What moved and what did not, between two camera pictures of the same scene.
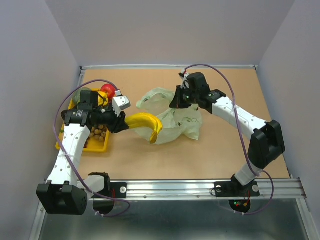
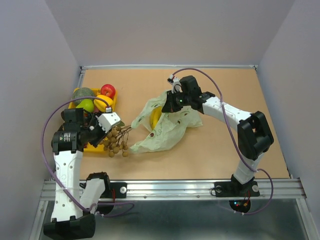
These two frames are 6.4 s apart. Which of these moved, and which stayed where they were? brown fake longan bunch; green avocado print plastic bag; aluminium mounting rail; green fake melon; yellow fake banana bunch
Moved: green avocado print plastic bag; yellow fake banana bunch; brown fake longan bunch
Stayed: aluminium mounting rail; green fake melon
